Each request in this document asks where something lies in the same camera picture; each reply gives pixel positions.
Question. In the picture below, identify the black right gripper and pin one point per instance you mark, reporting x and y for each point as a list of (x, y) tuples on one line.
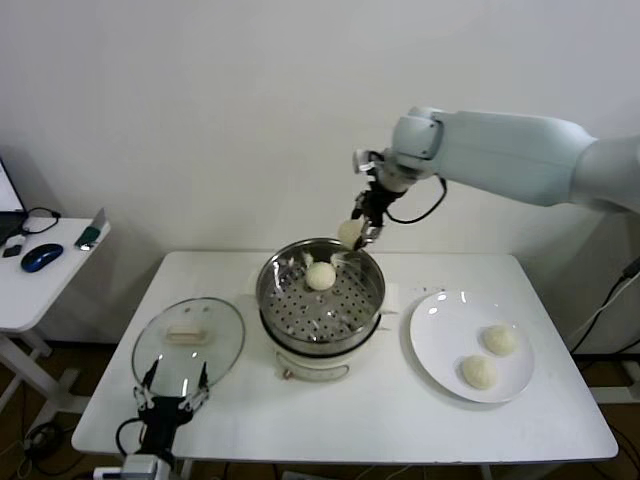
[(379, 205)]

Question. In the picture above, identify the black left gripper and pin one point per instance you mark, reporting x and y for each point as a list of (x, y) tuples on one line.
[(162, 420)]

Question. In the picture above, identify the white steamed baozi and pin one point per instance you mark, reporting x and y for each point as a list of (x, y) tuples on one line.
[(348, 232), (479, 372), (500, 340), (320, 277)]

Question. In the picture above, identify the glass pot lid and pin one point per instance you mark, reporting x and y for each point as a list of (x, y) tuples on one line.
[(200, 355)]

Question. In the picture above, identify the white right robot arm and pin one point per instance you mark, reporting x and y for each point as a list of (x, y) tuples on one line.
[(500, 150)]

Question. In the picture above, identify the stainless steel steamer basket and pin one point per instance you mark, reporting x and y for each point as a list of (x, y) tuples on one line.
[(280, 300)]

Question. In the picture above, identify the white round plate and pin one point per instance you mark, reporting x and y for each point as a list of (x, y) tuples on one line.
[(450, 325)]

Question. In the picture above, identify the white side table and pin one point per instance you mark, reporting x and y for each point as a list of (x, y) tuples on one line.
[(60, 290)]

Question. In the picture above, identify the white power strip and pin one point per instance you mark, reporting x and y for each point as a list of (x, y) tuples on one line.
[(36, 440)]

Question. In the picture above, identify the blue computer mouse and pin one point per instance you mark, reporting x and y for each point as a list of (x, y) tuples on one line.
[(42, 257)]

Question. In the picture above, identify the small black adapter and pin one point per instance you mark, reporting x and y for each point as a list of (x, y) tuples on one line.
[(11, 251)]

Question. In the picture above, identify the black laptop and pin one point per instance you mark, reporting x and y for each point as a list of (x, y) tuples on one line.
[(7, 200)]

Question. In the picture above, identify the grey cabinet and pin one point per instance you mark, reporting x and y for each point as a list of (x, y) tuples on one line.
[(627, 325)]

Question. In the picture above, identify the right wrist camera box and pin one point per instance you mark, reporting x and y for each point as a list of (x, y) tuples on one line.
[(365, 161)]

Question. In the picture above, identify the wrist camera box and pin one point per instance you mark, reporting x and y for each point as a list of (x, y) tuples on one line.
[(145, 467), (365, 161)]

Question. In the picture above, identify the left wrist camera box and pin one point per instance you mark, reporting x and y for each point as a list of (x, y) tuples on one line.
[(145, 467)]

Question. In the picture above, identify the white metal floor frame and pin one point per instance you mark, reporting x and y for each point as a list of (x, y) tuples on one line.
[(620, 397)]

